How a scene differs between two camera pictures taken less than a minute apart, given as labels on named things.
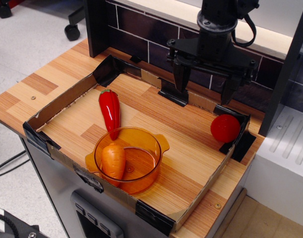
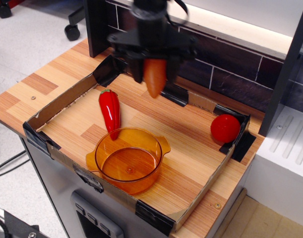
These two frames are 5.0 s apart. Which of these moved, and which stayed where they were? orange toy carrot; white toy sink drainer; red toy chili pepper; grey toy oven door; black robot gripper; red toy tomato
Moved: black robot gripper; orange toy carrot
Stayed: red toy tomato; grey toy oven door; white toy sink drainer; red toy chili pepper
